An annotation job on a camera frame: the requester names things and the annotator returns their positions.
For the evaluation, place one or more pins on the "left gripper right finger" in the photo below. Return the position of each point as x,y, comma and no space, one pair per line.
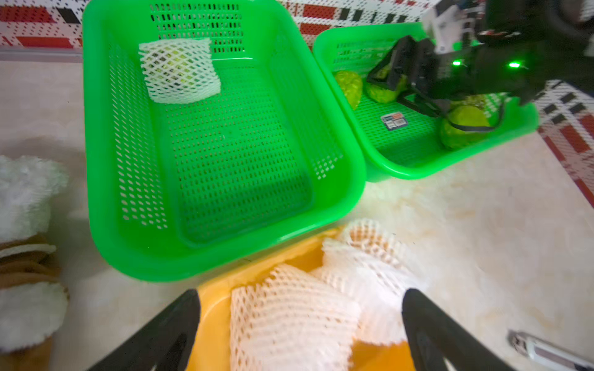
435,340

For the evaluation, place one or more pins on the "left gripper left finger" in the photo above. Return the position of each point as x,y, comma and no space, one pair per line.
165,343

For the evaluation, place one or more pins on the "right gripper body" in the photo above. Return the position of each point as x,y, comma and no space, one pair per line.
471,48

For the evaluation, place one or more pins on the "white foam net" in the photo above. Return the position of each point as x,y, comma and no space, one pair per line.
179,71

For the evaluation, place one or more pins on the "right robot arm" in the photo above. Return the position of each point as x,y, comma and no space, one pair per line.
559,49

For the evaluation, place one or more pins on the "foam nets pile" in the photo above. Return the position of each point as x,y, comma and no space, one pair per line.
299,320

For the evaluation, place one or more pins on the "yellow plastic bowl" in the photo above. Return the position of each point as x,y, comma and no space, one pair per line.
211,350

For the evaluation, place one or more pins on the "black pen tool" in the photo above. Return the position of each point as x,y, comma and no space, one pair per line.
546,354

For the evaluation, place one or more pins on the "green basket with fruit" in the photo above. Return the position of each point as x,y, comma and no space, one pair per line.
395,140

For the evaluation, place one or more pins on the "white teddy bear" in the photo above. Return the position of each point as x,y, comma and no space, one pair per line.
34,302

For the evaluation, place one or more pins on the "empty green plastic basket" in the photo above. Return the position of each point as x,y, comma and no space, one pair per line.
175,190

